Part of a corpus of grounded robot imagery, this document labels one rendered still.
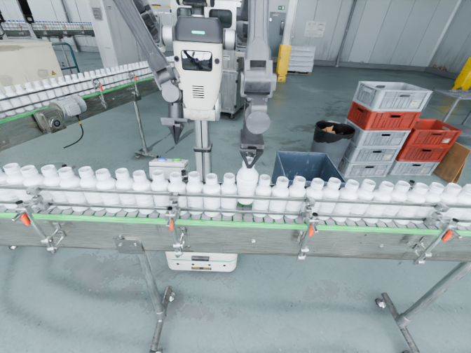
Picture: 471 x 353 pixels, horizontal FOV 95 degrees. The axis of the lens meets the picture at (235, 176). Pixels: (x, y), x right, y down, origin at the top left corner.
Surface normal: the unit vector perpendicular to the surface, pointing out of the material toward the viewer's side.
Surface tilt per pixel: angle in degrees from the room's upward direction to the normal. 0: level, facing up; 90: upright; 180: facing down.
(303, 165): 90
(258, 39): 58
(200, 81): 90
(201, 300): 0
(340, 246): 90
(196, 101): 90
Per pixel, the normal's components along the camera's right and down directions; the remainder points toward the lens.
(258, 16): 0.02, 0.06
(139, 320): 0.05, -0.81
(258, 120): 0.01, 0.58
